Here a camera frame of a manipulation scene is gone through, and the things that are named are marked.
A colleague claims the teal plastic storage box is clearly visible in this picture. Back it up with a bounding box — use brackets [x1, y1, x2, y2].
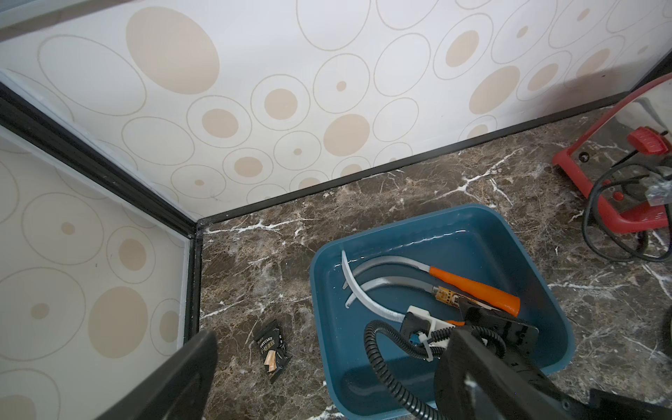
[310, 205, 576, 419]

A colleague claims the orange handled sickle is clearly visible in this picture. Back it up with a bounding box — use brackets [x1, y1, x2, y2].
[342, 255, 522, 319]
[341, 251, 430, 324]

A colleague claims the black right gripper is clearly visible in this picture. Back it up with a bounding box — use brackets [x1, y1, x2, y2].
[400, 299, 539, 362]

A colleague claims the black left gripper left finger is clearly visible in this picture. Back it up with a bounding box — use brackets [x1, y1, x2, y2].
[99, 330, 218, 419]

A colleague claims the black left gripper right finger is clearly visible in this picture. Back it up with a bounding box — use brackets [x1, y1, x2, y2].
[447, 330, 569, 419]

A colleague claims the wooden handled labelled sickle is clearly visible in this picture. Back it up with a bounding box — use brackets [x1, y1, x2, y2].
[360, 276, 478, 308]

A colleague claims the black toaster power cable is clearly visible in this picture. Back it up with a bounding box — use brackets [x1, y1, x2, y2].
[581, 149, 672, 264]

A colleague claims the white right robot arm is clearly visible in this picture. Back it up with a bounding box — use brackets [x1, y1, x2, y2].
[363, 320, 671, 419]

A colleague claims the red polka dot toaster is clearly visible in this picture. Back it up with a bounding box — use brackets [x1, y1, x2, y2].
[552, 75, 671, 234]

